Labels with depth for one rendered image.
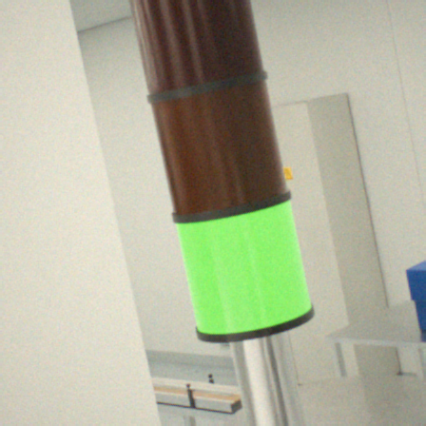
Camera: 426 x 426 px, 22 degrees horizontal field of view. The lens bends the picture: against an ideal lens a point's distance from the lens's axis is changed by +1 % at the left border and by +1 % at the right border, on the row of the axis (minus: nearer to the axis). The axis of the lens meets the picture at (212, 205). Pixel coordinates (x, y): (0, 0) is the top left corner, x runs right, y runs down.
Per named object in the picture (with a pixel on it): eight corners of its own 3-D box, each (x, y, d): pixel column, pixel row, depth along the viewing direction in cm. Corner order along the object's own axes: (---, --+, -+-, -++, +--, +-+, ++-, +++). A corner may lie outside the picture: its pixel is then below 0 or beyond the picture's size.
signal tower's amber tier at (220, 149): (226, 214, 43) (201, 90, 42) (150, 219, 47) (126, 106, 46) (312, 187, 46) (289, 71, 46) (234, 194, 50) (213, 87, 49)
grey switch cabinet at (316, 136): (362, 407, 741) (302, 103, 719) (242, 392, 832) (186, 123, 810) (403, 386, 768) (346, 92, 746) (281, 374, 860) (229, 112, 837)
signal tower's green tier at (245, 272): (252, 338, 44) (227, 218, 43) (175, 333, 47) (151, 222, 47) (335, 303, 47) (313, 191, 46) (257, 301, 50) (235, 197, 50)
